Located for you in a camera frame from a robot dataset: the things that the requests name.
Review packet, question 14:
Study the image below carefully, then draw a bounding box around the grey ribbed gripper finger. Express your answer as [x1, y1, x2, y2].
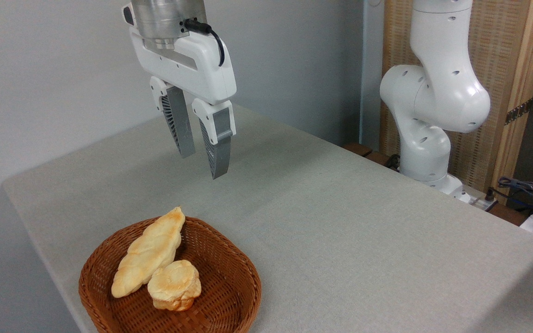
[150, 76, 197, 159]
[192, 98, 237, 180]

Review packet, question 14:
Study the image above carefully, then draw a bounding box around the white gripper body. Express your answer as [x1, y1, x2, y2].
[129, 27, 237, 105]

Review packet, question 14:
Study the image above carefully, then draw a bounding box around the long twisted bread loaf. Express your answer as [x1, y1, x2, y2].
[111, 206, 186, 299]

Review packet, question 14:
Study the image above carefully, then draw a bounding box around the round bread roll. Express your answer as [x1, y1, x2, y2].
[147, 259, 202, 312]

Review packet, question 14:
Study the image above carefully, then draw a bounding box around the silver wrist adapter cylinder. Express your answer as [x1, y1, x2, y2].
[132, 0, 207, 50]

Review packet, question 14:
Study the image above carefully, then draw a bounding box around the brown wicker basket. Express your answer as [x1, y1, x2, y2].
[78, 216, 262, 333]

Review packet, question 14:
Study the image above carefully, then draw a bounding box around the brown wooden base board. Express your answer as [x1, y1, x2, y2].
[343, 142, 402, 173]

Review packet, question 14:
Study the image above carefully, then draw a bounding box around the grey tablecloth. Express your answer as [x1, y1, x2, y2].
[2, 104, 533, 333]

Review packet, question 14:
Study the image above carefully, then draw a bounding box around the wooden woven screen panel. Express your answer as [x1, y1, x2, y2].
[380, 0, 533, 205]

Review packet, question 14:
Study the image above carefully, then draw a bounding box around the dark metal screen hinge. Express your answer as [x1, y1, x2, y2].
[504, 98, 533, 126]

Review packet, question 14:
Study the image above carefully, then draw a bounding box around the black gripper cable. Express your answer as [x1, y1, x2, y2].
[183, 18, 226, 68]

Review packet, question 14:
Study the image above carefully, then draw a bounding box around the blue grey cable bundle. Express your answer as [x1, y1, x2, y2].
[489, 176, 533, 219]

